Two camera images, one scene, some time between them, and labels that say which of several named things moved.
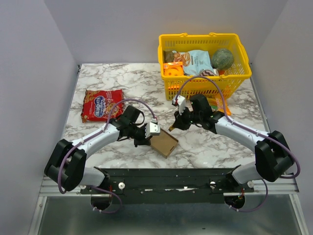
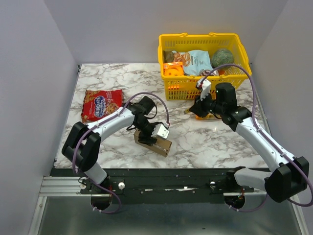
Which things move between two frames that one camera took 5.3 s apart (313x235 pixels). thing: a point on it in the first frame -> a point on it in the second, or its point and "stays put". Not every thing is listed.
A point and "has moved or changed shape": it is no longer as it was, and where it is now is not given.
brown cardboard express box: x=164 y=144 has moved or changed shape
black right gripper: x=182 y=120 -> x=199 y=107
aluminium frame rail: x=271 y=210 stays put
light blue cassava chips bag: x=193 y=61 stays put
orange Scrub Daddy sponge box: x=173 y=68 stays put
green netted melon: x=222 y=59 stays put
